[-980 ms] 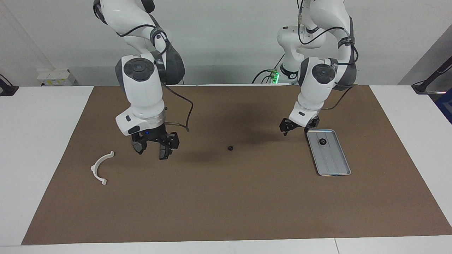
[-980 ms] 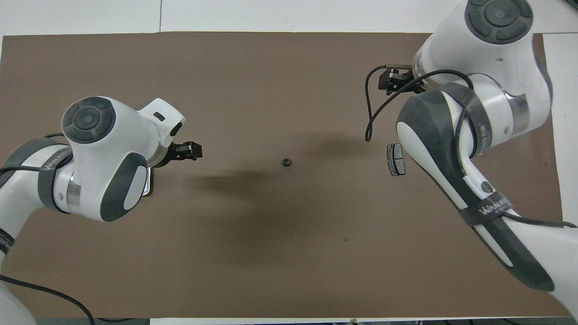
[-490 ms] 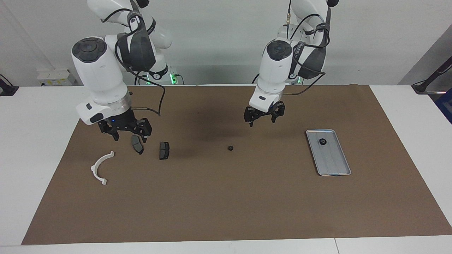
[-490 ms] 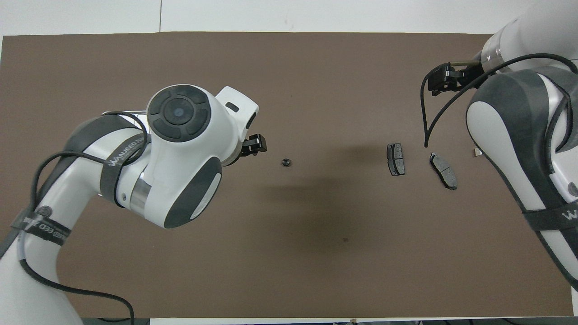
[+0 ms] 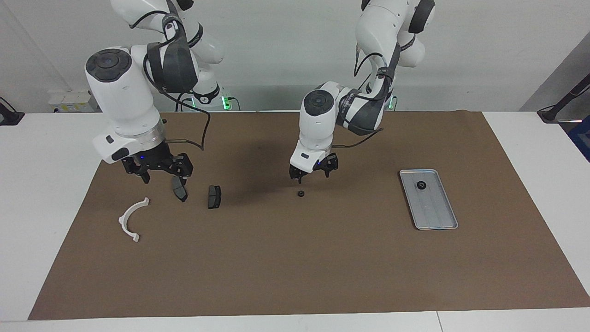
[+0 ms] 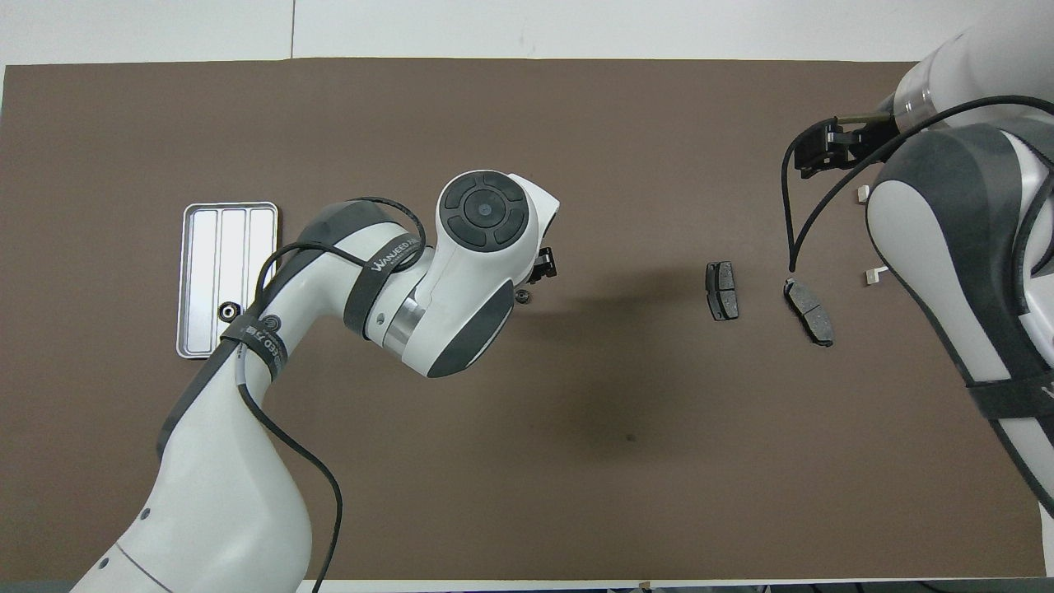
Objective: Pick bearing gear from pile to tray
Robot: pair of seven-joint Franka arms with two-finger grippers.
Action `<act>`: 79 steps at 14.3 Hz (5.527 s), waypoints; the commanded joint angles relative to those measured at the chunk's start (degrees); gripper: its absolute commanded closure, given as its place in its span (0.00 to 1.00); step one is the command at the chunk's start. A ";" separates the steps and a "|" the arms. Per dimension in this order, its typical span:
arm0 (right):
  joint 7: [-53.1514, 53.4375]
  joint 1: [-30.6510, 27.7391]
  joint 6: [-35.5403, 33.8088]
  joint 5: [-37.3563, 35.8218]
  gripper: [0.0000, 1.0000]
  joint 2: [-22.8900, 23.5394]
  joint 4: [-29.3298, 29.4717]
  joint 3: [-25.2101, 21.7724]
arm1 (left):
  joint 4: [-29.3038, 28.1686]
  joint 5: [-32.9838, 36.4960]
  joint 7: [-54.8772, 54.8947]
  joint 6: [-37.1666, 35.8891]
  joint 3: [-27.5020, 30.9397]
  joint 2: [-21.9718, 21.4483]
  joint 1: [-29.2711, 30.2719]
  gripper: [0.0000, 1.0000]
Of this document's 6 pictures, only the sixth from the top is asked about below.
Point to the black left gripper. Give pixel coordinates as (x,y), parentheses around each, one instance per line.
(539,255)

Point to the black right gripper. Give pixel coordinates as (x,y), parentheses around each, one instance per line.
(856,142)

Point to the large black bearing gear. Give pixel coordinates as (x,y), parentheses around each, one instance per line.
(229,311)

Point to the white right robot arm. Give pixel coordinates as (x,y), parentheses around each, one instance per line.
(947,231)

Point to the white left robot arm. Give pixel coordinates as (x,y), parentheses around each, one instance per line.
(461,280)

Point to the silver metal tray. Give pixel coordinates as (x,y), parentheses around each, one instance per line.
(206,247)

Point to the brown table mat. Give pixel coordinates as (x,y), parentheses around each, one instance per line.
(494,123)

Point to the long grey brake pad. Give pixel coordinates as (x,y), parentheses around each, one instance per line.
(809,311)

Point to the short grey brake pad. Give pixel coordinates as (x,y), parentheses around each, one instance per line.
(722,290)

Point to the white curved plastic bracket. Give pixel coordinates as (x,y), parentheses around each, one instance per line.
(869,277)

